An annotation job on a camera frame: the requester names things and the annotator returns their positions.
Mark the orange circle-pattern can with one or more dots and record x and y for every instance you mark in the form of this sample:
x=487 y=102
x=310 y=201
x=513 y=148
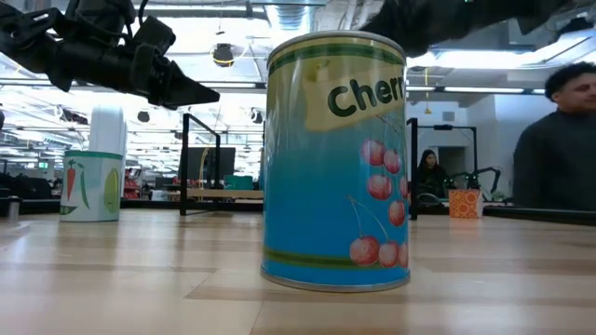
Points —
x=465 y=205

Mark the green box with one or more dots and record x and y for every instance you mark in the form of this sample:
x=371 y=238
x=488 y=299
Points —
x=238 y=182

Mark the black background frame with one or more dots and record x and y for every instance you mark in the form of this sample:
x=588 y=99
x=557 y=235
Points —
x=474 y=149

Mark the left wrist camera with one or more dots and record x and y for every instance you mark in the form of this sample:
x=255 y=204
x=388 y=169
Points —
x=156 y=32

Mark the person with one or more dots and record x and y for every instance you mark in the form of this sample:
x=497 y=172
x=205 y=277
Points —
x=430 y=179
x=554 y=163

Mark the black aluminium table frame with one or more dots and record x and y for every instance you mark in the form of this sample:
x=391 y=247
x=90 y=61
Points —
x=535 y=215

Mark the grey metal cup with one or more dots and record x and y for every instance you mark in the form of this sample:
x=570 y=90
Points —
x=14 y=209

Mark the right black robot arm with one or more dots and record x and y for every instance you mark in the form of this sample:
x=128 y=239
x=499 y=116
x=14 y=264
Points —
x=442 y=23

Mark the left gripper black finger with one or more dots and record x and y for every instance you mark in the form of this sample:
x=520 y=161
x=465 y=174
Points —
x=186 y=90

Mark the blue cherry can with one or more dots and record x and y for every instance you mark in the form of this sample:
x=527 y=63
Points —
x=316 y=186

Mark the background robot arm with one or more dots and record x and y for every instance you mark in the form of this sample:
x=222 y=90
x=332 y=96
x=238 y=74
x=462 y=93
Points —
x=471 y=180

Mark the white vegetable can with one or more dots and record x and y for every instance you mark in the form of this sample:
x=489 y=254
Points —
x=93 y=186

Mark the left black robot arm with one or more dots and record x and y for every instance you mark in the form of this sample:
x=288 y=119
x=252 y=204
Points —
x=28 y=42

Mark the black ceiling spotlight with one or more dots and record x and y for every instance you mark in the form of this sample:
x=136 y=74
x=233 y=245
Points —
x=223 y=53

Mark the black monitor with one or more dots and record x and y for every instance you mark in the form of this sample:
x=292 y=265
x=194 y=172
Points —
x=228 y=163

